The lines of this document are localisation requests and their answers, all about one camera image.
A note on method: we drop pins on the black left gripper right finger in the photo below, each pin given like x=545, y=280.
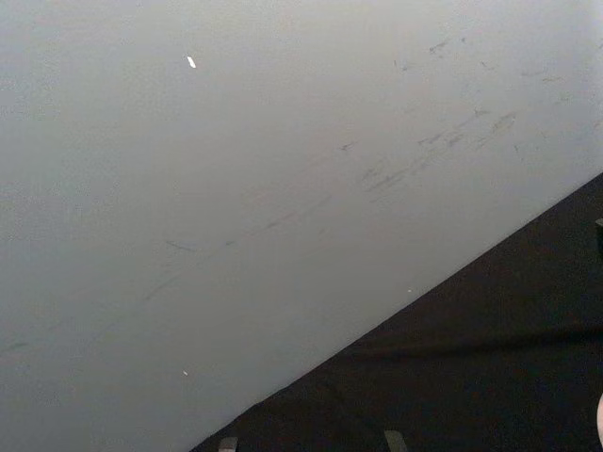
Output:
x=396, y=442

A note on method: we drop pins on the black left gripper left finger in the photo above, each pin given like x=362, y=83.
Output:
x=228, y=445

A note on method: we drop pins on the roll of white tape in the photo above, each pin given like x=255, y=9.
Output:
x=600, y=419

